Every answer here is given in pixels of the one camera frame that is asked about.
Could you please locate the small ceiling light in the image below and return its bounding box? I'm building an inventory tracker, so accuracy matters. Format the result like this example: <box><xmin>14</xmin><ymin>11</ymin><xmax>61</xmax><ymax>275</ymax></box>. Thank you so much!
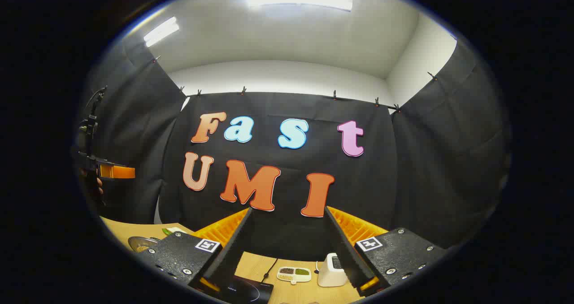
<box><xmin>143</xmin><ymin>17</ymin><xmax>180</xmax><ymax>48</ymax></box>

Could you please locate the black induction cooktop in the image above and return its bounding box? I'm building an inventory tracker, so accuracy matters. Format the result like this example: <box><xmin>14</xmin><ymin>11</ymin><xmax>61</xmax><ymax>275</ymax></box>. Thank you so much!
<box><xmin>214</xmin><ymin>275</ymin><xmax>274</xmax><ymax>304</ymax></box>

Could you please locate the white divided dish of beans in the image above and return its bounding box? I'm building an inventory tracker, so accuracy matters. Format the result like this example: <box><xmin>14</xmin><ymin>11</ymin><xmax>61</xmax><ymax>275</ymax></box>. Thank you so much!
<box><xmin>277</xmin><ymin>267</ymin><xmax>312</xmax><ymax>285</ymax></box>

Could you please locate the white toaster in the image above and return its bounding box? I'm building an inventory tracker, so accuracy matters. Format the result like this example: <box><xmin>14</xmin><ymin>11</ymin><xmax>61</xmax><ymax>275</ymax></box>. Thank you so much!
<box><xmin>317</xmin><ymin>253</ymin><xmax>349</xmax><ymax>287</ymax></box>

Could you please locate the black power cable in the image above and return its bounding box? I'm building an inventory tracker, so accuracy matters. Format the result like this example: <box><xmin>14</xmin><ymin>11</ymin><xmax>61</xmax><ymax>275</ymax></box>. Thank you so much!
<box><xmin>261</xmin><ymin>258</ymin><xmax>278</xmax><ymax>282</ymax></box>

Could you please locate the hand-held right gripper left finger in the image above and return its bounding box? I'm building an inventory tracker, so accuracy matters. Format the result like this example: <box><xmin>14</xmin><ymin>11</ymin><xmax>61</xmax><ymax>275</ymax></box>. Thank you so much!
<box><xmin>143</xmin><ymin>208</ymin><xmax>254</xmax><ymax>296</ymax></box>

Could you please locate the stainless steel pot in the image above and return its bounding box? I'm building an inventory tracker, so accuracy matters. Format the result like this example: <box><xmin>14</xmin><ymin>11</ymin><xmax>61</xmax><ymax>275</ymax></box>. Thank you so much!
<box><xmin>128</xmin><ymin>236</ymin><xmax>161</xmax><ymax>253</ymax></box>

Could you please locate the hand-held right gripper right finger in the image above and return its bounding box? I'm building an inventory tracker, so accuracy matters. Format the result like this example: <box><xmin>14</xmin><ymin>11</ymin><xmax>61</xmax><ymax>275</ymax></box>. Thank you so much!
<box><xmin>324</xmin><ymin>207</ymin><xmax>449</xmax><ymax>298</ymax></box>

